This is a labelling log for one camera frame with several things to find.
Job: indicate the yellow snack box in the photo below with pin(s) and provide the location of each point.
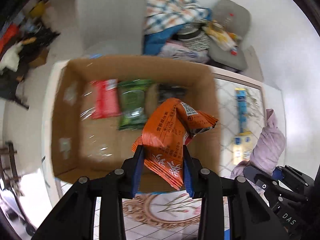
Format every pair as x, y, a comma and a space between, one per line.
217, 33

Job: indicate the black stroller frame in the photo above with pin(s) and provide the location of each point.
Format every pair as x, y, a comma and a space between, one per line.
11, 80

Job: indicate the black striped hat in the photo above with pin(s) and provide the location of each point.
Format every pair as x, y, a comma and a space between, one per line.
194, 39

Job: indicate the orange snack packet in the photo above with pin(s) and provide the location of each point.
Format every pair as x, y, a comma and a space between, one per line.
171, 126

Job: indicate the grey cushioned seat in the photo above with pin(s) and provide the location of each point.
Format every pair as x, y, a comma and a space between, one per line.
229, 27

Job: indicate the dark wooden chair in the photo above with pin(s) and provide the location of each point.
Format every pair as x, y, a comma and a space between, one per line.
10, 180

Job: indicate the yellow tissue pack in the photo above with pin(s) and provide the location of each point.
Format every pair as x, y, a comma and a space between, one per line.
242, 148

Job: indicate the clear plastic bottle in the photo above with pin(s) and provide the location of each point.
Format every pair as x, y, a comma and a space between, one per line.
228, 19

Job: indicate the black snack packet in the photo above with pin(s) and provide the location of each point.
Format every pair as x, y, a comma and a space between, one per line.
166, 91

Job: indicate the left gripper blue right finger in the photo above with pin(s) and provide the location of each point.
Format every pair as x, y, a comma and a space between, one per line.
188, 172

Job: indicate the open cardboard box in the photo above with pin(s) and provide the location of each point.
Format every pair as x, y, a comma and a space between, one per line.
68, 86

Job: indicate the grey chair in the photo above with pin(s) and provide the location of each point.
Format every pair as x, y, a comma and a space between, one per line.
111, 26

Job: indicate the small cardboard box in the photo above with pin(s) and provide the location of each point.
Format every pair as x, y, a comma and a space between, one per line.
40, 59

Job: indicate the orange plastic bag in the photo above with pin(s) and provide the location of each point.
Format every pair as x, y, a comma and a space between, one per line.
9, 38

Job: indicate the green wet wipes pack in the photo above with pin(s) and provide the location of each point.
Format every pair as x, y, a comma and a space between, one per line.
132, 103

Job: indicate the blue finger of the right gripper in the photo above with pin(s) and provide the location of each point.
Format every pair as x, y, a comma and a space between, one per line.
256, 175
278, 174

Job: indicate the yellow bucket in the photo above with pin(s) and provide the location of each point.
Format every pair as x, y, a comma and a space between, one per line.
40, 10

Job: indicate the plaid blanket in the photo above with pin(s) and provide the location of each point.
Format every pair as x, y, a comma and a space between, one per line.
165, 18

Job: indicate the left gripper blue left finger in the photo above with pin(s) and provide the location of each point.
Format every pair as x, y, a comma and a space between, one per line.
137, 168

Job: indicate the blue tube packet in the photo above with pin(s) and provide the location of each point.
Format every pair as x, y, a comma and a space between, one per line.
241, 95

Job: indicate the white goose plush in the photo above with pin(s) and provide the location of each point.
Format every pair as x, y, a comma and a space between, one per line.
11, 58

